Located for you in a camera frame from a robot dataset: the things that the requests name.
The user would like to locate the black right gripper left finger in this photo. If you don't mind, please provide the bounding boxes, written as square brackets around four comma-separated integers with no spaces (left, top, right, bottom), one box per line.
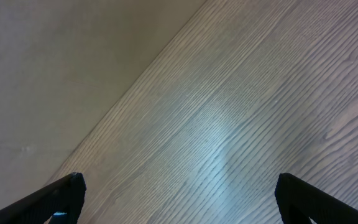
[0,172,86,224]

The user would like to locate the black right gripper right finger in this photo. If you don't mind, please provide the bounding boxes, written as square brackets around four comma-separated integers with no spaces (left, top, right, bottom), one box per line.
[275,173,358,224]

